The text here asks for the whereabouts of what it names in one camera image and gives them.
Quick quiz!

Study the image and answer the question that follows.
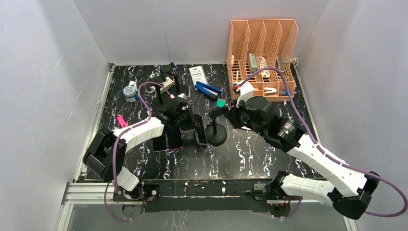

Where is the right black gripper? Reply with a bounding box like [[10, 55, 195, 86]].
[[225, 96, 266, 137]]

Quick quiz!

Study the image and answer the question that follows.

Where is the clear-case phone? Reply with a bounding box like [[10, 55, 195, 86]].
[[193, 113, 207, 145]]

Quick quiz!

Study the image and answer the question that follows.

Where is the black phone stand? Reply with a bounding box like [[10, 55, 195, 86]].
[[151, 74, 170, 108], [160, 62, 189, 96], [205, 106, 229, 146]]

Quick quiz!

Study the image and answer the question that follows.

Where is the purple-edged phone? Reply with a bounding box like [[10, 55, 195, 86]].
[[167, 126, 183, 150]]

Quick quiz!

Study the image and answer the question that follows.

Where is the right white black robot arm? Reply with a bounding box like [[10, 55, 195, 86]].
[[225, 96, 379, 220]]

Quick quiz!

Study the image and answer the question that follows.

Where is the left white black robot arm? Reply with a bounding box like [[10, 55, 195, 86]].
[[83, 96, 203, 200]]

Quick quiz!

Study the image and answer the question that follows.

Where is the teal white eraser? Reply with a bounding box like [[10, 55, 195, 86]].
[[216, 99, 226, 108]]

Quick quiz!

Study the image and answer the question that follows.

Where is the blue black stapler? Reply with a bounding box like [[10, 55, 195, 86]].
[[195, 81, 222, 101]]

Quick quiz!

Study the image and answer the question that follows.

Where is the white tape dispenser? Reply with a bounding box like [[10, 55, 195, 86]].
[[264, 87, 278, 96]]

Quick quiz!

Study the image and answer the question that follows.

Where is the cream box with red label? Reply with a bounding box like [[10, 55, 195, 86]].
[[160, 77, 175, 94]]

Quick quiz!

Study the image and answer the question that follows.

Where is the blue capped tube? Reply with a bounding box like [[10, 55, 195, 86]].
[[279, 90, 292, 96]]

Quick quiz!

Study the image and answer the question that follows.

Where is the white ribbed item in organizer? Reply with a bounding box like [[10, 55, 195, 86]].
[[259, 57, 270, 79]]

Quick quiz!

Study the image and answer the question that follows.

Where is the grey stapler in organizer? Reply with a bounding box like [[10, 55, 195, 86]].
[[248, 53, 258, 74]]

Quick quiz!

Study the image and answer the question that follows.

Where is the grey item in organizer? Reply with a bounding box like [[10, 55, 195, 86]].
[[276, 55, 285, 73]]

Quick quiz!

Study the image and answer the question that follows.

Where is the orange file organizer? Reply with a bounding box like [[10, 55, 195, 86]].
[[227, 19, 298, 102]]

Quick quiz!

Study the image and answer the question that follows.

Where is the blue white jar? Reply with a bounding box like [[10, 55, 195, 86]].
[[122, 81, 139, 103]]

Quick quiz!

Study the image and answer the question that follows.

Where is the pink clip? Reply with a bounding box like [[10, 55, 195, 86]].
[[116, 115, 128, 128]]

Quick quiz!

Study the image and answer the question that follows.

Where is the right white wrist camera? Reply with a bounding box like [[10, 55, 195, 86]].
[[233, 81, 254, 108]]

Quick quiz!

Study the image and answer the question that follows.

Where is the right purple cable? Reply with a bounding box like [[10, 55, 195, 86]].
[[237, 67, 408, 218]]

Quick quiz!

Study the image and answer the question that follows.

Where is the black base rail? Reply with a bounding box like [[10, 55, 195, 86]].
[[121, 178, 322, 220]]

